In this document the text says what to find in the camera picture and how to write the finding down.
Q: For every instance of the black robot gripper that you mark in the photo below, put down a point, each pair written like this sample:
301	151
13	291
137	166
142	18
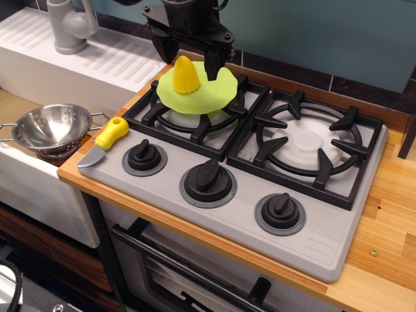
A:
194	23

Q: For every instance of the yellow handled toy knife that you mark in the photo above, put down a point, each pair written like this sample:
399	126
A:
116	128

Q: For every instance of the yellow toy corn cob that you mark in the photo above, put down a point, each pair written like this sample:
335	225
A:
185	79

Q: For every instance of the green round toy plate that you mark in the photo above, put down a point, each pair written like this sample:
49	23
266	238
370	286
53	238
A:
209	97

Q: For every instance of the white left burner disc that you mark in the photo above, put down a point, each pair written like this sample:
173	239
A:
219	120

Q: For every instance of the white burner disc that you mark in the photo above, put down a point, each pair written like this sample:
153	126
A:
219	120
305	138

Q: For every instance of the black left burner grate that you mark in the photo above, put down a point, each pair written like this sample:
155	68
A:
216	145

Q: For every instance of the black burner grate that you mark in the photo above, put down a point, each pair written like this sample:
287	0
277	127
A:
338	185
216	145

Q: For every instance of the black left stove knob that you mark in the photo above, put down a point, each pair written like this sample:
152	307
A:
144	159

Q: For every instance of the black stove knob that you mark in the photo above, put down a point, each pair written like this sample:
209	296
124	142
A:
208	185
280	215
144	159

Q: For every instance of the grey toy faucet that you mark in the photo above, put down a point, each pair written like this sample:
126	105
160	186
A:
71	29

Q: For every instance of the black middle stove knob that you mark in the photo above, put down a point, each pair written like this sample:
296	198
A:
208	185

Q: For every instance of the white right burner disc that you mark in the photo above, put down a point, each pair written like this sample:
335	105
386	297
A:
305	138

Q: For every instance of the grey toy stove top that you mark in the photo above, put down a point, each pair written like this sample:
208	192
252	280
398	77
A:
319	248

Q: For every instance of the black right burner grate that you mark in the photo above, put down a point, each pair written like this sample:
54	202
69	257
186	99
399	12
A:
338	185

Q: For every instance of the black right stove knob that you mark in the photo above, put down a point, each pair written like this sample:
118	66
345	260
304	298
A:
280	215

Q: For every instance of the toy oven door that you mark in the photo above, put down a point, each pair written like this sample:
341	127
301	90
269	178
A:
180	285

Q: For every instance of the steel colander with handles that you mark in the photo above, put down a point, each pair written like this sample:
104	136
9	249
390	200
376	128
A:
53	131

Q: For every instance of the dark wooden post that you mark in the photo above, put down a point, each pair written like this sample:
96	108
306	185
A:
408	138

